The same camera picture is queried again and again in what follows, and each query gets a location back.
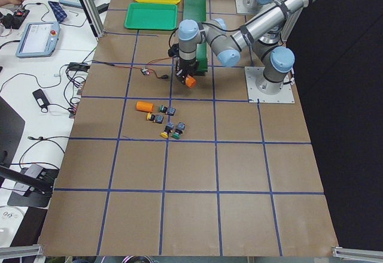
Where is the yellow push button upper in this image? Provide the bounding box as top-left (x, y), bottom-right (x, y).
top-left (147, 113), bottom-right (163, 124)

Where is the black usb hub box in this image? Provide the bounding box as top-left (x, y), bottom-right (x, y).
top-left (68, 62), bottom-right (90, 72)

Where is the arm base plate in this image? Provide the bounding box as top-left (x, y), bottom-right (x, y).
top-left (235, 0), bottom-right (260, 14)
top-left (245, 66), bottom-right (295, 104)

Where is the yellow push button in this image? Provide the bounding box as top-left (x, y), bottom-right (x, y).
top-left (147, 113), bottom-right (163, 124)
top-left (160, 122), bottom-right (174, 139)

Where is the yellow push button lower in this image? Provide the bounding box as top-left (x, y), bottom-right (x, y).
top-left (160, 122), bottom-right (174, 139)

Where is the black monitor stand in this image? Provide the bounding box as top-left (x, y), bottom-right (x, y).
top-left (1, 99), bottom-right (59, 208)

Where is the green plastic tray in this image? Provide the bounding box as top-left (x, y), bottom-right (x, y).
top-left (124, 2), bottom-right (178, 31)

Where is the aluminium frame post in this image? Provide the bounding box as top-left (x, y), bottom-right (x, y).
top-left (79, 0), bottom-right (105, 38)

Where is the plain orange cylinder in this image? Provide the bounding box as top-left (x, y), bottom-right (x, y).
top-left (136, 101), bottom-right (154, 113)

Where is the near teach pendant tablet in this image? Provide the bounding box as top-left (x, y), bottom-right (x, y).
top-left (16, 22), bottom-right (60, 58)

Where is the green push button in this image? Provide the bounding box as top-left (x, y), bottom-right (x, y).
top-left (159, 105), bottom-right (176, 116)
top-left (172, 122), bottom-right (186, 140)

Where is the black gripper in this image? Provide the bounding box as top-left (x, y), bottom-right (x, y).
top-left (176, 58), bottom-right (199, 85)

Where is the small circuit board with wires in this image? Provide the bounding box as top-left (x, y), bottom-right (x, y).
top-left (92, 57), bottom-right (172, 80)

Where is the blue checkered cloth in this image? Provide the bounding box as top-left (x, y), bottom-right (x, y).
top-left (48, 1), bottom-right (68, 23)

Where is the black power adapter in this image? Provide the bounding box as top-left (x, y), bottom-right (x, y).
top-left (32, 89), bottom-right (50, 108)

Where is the orange cylinder marked 4680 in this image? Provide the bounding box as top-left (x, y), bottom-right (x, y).
top-left (185, 76), bottom-right (196, 88)

